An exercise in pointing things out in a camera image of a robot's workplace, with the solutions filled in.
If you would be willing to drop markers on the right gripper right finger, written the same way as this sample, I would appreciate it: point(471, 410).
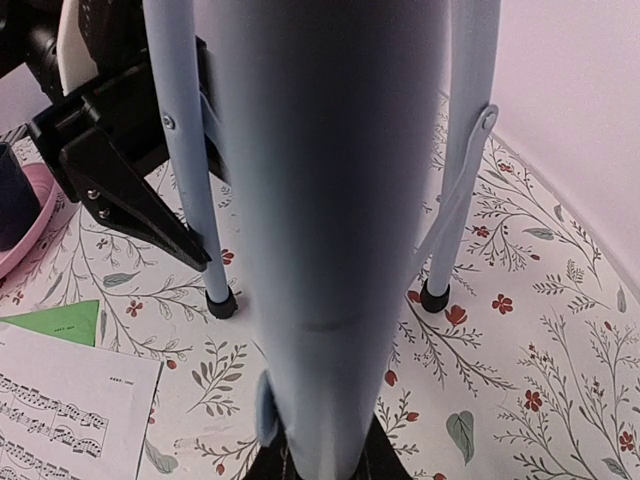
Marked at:
point(379, 459)

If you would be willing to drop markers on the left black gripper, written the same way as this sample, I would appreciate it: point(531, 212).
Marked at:
point(105, 176)

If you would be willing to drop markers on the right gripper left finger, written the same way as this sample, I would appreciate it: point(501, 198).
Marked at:
point(273, 462)

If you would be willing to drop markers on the white sheet music page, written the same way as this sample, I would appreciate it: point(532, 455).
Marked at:
point(71, 411)

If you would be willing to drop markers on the light blue music stand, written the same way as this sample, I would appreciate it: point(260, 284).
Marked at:
point(352, 133)

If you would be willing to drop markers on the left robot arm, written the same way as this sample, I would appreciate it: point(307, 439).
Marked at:
point(31, 34)

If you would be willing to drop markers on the pink plate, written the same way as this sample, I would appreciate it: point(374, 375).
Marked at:
point(46, 190)

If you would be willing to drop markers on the dark blue mug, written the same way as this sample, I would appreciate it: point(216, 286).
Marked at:
point(12, 200)

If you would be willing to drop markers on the green sheet music page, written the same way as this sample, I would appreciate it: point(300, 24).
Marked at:
point(74, 322)

